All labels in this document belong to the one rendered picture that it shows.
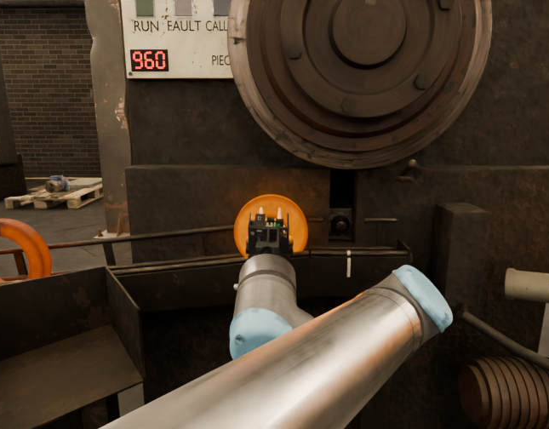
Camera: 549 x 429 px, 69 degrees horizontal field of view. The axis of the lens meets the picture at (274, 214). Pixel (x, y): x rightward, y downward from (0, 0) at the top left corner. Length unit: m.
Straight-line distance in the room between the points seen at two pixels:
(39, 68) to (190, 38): 7.08
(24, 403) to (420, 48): 0.79
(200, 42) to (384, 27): 0.40
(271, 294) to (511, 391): 0.49
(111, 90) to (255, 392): 3.40
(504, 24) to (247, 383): 0.94
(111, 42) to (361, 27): 3.03
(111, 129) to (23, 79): 4.62
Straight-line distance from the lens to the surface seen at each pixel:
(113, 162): 3.60
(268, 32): 0.75
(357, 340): 0.36
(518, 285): 0.88
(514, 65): 1.06
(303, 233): 0.83
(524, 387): 0.89
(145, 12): 0.97
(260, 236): 0.69
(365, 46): 0.70
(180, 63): 0.94
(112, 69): 3.59
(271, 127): 0.77
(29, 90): 8.04
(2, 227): 1.00
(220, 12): 0.94
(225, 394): 0.25
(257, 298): 0.55
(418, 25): 0.75
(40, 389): 0.71
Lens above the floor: 0.97
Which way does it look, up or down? 13 degrees down
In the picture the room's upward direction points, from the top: straight up
